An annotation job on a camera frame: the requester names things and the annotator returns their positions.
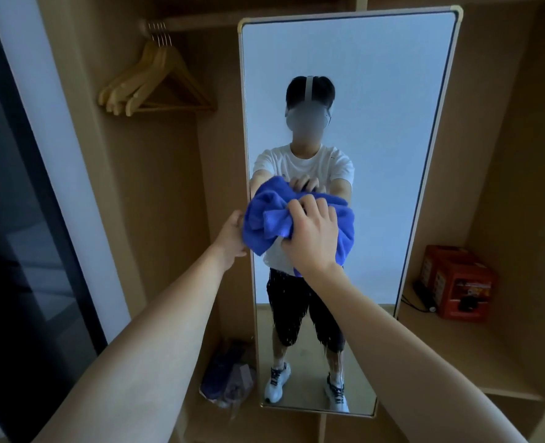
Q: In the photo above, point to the person's left hand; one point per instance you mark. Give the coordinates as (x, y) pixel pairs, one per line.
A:
(231, 239)

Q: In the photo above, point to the person's right forearm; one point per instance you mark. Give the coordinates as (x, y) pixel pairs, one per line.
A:
(415, 364)

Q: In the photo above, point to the black framed glass door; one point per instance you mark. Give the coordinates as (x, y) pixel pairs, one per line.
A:
(23, 249)

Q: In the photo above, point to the clear bag of slippers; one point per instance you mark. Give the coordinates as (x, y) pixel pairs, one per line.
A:
(226, 378)

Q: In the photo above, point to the wooden clothes rail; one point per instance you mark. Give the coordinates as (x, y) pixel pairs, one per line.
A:
(198, 23)

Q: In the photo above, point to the light wooden wardrobe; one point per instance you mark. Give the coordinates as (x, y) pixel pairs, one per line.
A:
(508, 156)

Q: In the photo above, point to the person's left forearm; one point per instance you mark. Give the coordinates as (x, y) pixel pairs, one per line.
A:
(138, 359)

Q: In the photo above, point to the tall mirror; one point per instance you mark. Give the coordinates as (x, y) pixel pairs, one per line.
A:
(383, 87)

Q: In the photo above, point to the blue microfibre cloth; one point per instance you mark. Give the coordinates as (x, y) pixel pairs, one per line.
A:
(265, 221)

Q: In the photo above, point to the person's right hand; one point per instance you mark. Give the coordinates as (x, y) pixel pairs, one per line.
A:
(314, 239)

